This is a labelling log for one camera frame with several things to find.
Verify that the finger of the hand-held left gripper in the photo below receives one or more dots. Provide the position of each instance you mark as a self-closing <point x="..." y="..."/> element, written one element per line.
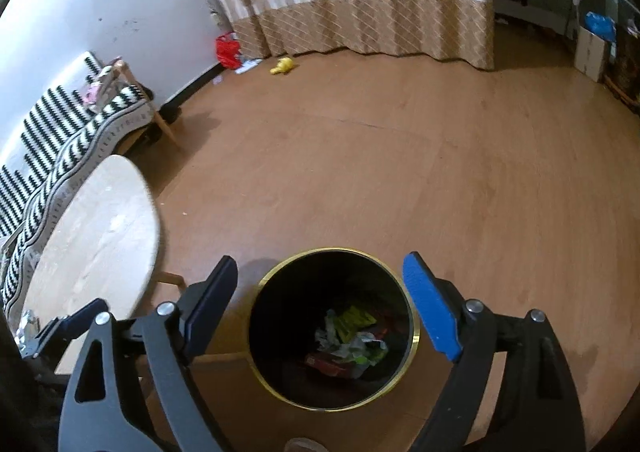
<point x="75" y="321"/>

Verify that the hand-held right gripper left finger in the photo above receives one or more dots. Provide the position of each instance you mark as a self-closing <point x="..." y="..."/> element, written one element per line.
<point x="210" y="312"/>

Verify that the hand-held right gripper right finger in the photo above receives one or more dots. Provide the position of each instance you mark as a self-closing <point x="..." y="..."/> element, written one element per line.
<point x="432" y="312"/>

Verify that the foil wrapper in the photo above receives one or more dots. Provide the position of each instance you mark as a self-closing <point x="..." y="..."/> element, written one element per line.
<point x="28" y="329"/>

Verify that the black gold-rimmed bin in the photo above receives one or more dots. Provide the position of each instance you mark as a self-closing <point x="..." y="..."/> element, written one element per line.
<point x="280" y="297"/>

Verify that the green white packet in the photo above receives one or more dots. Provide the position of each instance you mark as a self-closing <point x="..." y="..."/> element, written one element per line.
<point x="371" y="351"/>

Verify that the green snack packet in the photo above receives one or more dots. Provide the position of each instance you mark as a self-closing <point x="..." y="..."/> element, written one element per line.
<point x="355" y="321"/>

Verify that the pile of trash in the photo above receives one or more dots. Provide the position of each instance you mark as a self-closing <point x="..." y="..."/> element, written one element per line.
<point x="332" y="337"/>

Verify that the black white striped sofa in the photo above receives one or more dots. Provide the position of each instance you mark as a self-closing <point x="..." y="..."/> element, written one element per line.
<point x="60" y="157"/>

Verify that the pink printed pillow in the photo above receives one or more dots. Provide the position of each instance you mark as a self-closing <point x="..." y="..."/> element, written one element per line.
<point x="99" y="87"/>

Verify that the white paper scrap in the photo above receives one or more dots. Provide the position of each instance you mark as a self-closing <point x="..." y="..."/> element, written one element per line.
<point x="248" y="66"/>

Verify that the yellow toy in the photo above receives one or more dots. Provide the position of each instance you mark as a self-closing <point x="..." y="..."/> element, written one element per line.
<point x="282" y="66"/>

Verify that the red plastic bag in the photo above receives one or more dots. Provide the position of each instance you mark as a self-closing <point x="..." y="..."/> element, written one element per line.
<point x="228" y="51"/>

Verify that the cardboard box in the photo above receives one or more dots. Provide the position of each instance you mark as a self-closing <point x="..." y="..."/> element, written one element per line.
<point x="592" y="55"/>

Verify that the blue plastic bag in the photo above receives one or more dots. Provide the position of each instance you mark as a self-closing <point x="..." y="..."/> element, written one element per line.
<point x="601" y="26"/>

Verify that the wooden frame sofa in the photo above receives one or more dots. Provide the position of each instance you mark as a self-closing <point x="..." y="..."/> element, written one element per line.
<point x="165" y="127"/>

